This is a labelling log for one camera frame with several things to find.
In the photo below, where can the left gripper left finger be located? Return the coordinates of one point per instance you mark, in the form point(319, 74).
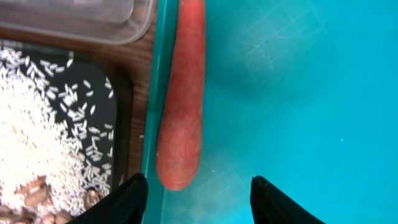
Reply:
point(125, 205)

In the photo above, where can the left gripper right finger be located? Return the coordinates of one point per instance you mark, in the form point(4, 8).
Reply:
point(270, 205)

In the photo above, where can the orange carrot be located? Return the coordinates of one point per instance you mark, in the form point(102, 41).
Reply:
point(179, 143)

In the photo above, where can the spilled rice and peanuts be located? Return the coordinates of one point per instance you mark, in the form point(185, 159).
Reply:
point(37, 140)

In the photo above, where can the black plastic tray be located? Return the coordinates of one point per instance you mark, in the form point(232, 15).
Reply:
point(99, 77)

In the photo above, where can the teal plastic tray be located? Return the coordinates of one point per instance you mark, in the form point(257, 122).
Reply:
point(301, 92)

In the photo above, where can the clear plastic bin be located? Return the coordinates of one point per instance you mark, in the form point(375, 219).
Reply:
point(101, 21)

